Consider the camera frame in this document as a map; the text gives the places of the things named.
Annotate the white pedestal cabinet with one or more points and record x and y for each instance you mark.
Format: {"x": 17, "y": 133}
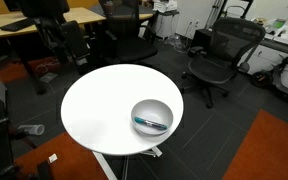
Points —
{"x": 167, "y": 26}

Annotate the black kick scooter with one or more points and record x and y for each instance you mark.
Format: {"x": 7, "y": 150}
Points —
{"x": 260, "y": 79}

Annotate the light wooden desk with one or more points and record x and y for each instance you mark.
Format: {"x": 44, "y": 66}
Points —
{"x": 80, "y": 15}

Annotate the teal and black pen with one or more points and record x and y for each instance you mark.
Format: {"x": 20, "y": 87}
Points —
{"x": 150, "y": 123}

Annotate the black box cabinet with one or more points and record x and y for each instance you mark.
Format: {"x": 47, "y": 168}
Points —
{"x": 202, "y": 38}

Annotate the black keyboard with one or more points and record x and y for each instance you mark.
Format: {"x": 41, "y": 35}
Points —
{"x": 17, "y": 25}

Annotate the white round bowl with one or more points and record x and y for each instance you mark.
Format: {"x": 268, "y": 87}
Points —
{"x": 150, "y": 108}

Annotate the white counter with cabinets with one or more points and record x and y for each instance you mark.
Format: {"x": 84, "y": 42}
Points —
{"x": 267, "y": 61}

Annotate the black mesh office chair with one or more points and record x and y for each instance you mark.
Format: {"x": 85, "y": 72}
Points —
{"x": 210, "y": 70}

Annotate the small white paper slip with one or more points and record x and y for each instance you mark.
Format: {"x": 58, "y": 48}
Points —
{"x": 53, "y": 158}

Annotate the clear plastic bottle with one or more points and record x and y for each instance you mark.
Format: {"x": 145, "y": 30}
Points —
{"x": 34, "y": 129}

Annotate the grey floor outlet box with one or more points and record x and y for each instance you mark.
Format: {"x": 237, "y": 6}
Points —
{"x": 48, "y": 77}

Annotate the white table base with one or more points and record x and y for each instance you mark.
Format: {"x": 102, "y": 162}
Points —
{"x": 106, "y": 167}

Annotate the green small item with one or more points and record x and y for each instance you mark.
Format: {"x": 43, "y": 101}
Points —
{"x": 279, "y": 23}

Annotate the white printer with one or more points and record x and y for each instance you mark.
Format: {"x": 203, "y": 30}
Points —
{"x": 164, "y": 6}

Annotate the metal tripod stand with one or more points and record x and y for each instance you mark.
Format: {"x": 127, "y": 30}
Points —
{"x": 215, "y": 13}

